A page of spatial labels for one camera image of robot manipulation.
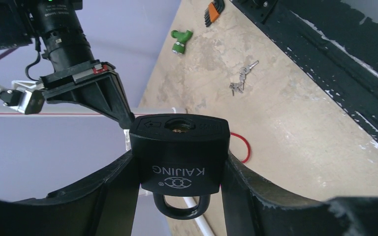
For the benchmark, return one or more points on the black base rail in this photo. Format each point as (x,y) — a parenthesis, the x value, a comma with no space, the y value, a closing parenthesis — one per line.
(335,42)

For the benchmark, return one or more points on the orange hex key set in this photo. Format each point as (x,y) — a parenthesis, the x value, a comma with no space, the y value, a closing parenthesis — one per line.
(213,11)

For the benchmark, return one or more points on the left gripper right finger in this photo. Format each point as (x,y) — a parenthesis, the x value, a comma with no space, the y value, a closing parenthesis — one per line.
(254,206)

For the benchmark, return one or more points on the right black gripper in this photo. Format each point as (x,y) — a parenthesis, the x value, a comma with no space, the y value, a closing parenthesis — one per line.
(91,82)

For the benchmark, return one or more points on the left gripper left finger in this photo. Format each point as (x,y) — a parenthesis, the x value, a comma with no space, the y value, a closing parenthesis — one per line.
(101,204)

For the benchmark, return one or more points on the black padlock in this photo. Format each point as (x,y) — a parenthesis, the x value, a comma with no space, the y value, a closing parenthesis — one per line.
(181,159)

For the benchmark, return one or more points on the white PVC pipe frame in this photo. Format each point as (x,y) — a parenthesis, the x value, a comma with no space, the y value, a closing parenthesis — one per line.
(198,218)

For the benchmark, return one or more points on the red cable lock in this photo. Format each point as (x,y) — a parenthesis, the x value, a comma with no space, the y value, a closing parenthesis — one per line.
(248,147)

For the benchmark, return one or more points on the silver key bunch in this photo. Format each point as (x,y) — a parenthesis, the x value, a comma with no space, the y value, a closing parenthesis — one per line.
(243,72)

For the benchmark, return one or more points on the white pole with red stripe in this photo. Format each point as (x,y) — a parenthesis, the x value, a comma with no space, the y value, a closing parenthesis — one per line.
(76,111)

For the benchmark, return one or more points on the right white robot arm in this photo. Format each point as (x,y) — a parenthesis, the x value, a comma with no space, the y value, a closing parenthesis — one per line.
(52,26)

